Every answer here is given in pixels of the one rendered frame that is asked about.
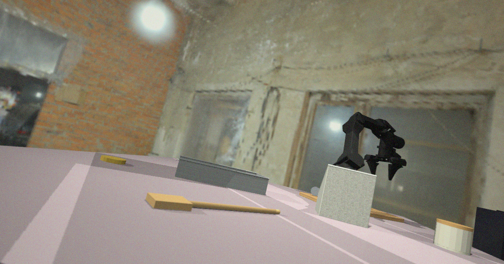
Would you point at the light wooden board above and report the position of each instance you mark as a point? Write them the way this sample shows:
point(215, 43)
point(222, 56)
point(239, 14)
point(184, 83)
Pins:
point(374, 213)

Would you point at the yellow flat disc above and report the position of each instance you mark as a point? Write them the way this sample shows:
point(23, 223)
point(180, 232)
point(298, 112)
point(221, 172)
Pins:
point(111, 159)

